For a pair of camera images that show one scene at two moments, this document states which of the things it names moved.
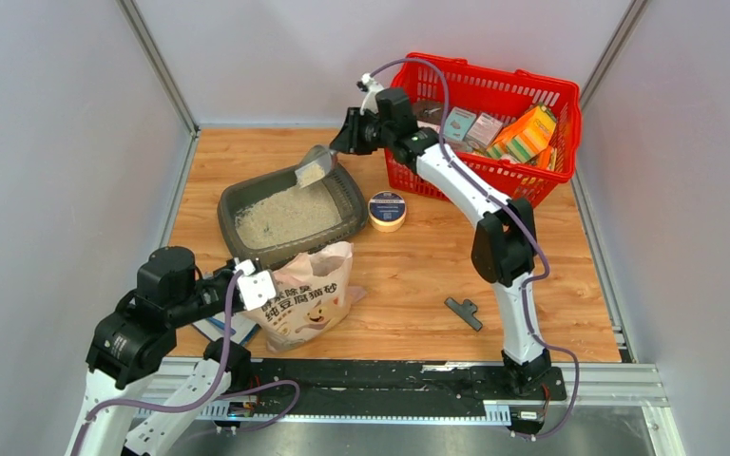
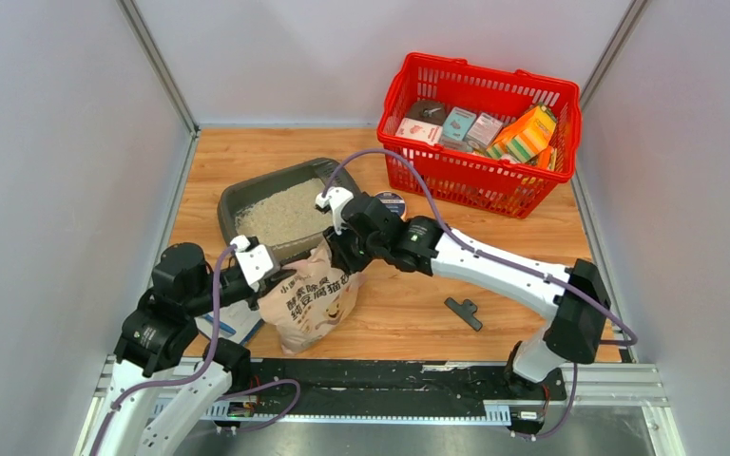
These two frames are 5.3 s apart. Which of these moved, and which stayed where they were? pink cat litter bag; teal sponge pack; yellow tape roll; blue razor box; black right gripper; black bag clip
Moved: black right gripper; pink cat litter bag
Stayed: blue razor box; yellow tape roll; black bag clip; teal sponge pack
